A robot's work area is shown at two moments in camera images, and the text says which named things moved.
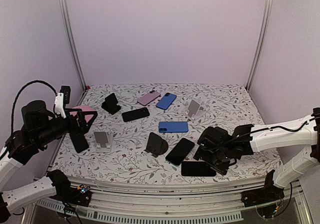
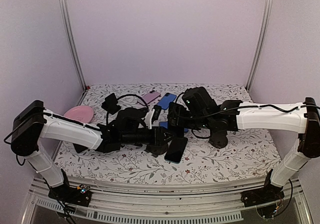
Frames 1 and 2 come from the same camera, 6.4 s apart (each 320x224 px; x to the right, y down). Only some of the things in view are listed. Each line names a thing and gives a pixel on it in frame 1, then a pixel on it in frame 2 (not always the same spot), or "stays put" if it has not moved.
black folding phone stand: x=110 y=104 stays put
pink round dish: x=84 y=108 stays put
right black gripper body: x=218 y=159 to x=186 y=122
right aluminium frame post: x=269 y=1 stays put
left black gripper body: x=71 y=128 to x=154 y=140
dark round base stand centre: x=156 y=145 stays put
